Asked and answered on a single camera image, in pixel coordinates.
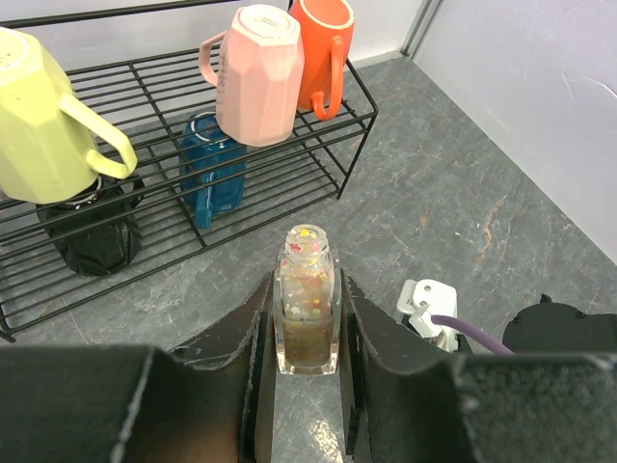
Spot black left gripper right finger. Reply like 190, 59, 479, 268
339, 276, 616, 462

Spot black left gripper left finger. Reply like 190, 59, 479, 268
1, 276, 276, 462

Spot glitter nail polish bottle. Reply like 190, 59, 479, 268
272, 224, 341, 376

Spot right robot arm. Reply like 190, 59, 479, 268
502, 294, 616, 353

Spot black mug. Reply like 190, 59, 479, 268
37, 176, 142, 277

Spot blue mug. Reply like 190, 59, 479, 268
178, 111, 248, 230

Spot yellow faceted mug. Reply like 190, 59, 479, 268
1, 28, 138, 204

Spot pink faceted mug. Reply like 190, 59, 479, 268
199, 4, 305, 147

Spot orange mug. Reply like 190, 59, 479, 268
289, 0, 355, 121

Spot black wire rack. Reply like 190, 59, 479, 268
0, 0, 380, 341

